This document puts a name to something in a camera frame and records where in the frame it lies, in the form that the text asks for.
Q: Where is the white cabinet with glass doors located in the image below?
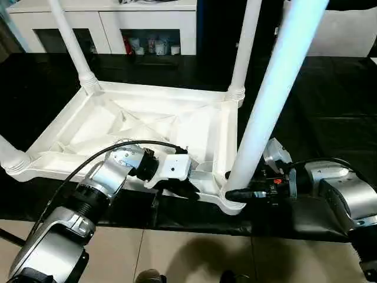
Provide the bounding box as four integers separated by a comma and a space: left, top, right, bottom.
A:
5, 0, 197, 56

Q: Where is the white plastic table leg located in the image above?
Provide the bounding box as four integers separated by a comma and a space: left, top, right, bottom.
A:
225, 0, 330, 202
227, 0, 260, 103
48, 0, 100, 94
0, 134, 32, 175

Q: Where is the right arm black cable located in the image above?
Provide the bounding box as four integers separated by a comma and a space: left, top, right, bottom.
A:
282, 158, 377, 191

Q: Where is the black mat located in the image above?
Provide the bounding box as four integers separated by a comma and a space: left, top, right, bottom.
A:
0, 52, 377, 243

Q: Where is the grey cushion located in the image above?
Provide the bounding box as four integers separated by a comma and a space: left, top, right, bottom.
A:
275, 8, 375, 57

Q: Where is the dark olive round object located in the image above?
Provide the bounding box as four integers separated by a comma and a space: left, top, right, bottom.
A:
136, 268, 166, 283

